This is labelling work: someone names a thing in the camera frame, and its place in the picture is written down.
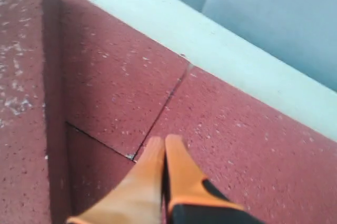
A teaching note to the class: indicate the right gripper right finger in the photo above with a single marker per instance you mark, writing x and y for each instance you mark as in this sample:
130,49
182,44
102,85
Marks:
188,198

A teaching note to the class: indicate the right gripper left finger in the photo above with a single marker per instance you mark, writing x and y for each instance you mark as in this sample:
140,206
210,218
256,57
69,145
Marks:
138,197

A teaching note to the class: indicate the red brick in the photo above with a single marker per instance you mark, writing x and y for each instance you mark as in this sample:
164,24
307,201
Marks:
94,168
117,80
280,170
34,175

